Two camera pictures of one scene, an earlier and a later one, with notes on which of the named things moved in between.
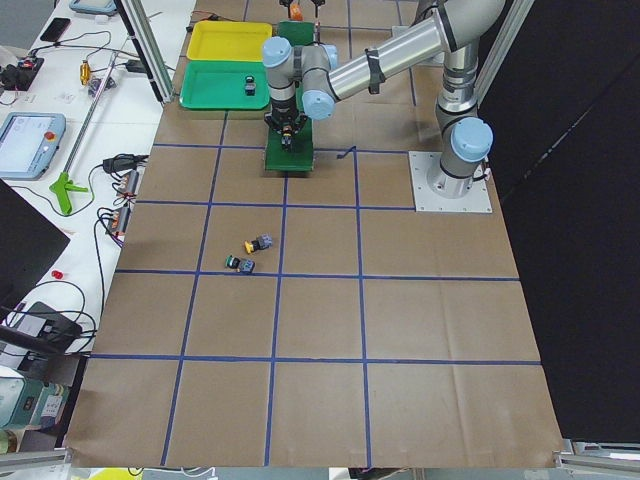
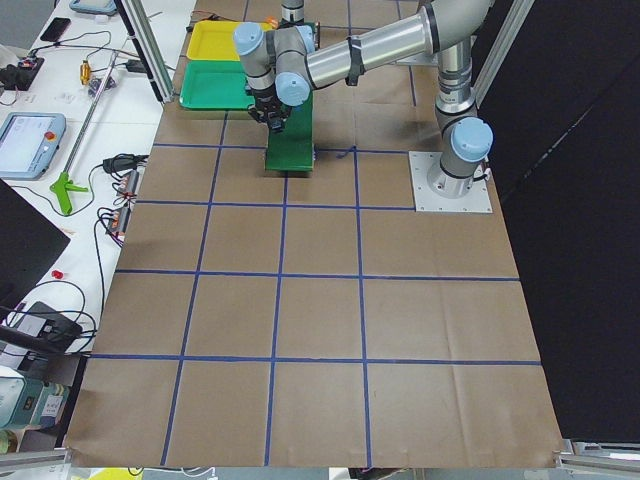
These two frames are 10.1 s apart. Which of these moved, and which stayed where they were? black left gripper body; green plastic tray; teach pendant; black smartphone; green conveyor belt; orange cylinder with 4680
Moved: orange cylinder with 4680; black left gripper body
Stayed: green conveyor belt; black smartphone; teach pendant; green plastic tray
